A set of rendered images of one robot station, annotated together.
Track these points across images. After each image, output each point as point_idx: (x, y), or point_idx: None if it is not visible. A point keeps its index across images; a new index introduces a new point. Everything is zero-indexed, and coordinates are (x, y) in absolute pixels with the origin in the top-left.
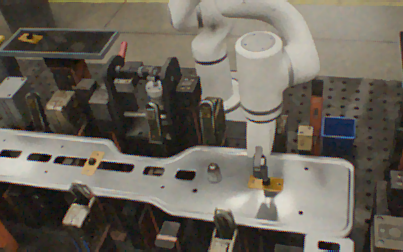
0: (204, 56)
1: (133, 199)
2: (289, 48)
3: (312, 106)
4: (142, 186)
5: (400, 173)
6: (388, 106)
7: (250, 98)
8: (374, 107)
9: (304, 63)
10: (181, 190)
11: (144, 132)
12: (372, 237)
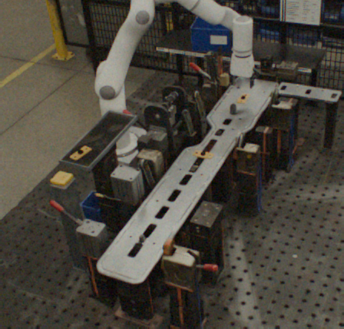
0: (124, 108)
1: None
2: None
3: (220, 61)
4: (230, 135)
5: (262, 56)
6: (157, 95)
7: (249, 43)
8: (156, 100)
9: None
10: (238, 123)
11: (176, 143)
12: (286, 72)
